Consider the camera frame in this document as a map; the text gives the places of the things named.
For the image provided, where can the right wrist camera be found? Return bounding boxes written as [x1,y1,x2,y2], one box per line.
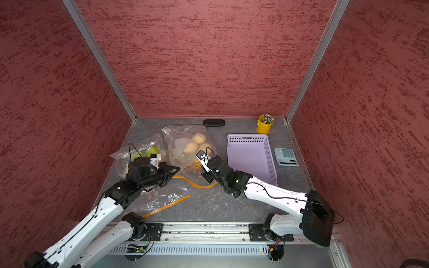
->
[196,150,210,172]

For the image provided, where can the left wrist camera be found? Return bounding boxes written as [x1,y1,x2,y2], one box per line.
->
[150,154,162,170]

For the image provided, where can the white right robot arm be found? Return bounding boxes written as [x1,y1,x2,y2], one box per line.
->
[199,155,336,247]

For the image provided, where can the green pear in bag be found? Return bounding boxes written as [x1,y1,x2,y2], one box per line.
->
[145,146,162,157]

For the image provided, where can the pens in cup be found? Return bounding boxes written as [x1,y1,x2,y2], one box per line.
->
[262,113,274,125]

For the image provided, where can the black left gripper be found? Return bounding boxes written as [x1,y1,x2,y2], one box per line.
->
[139,161,181,189]

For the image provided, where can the yellow pen cup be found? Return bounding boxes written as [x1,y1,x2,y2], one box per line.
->
[257,115,274,135]

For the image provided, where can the aluminium corner post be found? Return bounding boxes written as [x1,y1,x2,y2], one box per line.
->
[286,0,350,125]
[62,0,138,124]

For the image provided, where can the beige pear left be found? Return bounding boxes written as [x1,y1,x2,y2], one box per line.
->
[184,141,200,154]

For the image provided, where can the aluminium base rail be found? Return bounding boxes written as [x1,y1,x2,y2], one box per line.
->
[95,222,351,268]

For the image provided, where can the clear bag with green fruit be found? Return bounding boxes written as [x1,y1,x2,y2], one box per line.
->
[110,134,191,218]

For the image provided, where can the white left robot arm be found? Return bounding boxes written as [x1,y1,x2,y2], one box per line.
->
[24,154,181,268]

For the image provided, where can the clear zip-top bag orange seal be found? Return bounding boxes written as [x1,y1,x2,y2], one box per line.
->
[162,125,217,189]

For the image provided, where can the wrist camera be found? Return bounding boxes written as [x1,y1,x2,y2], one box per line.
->
[150,154,162,170]
[196,150,210,172]

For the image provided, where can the beige pear lower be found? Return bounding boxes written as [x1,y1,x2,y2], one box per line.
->
[198,143,214,155]

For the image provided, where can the beige pear top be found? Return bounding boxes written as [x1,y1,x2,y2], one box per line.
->
[192,133,206,145]

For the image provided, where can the aluminium corner post left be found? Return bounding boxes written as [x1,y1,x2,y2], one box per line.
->
[62,0,138,124]

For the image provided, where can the grey desk calculator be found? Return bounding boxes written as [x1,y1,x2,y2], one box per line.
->
[274,148,299,166]

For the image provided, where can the aluminium corner post right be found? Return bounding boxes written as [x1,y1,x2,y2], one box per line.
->
[286,0,350,125]

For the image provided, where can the lilac perforated plastic basket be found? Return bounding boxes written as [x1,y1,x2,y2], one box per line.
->
[227,134,278,186]

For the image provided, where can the black glasses case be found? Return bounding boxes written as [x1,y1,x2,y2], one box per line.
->
[202,118,226,127]

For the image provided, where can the beige pear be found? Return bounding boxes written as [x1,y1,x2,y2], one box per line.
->
[184,141,200,154]
[192,133,206,145]
[198,143,214,155]

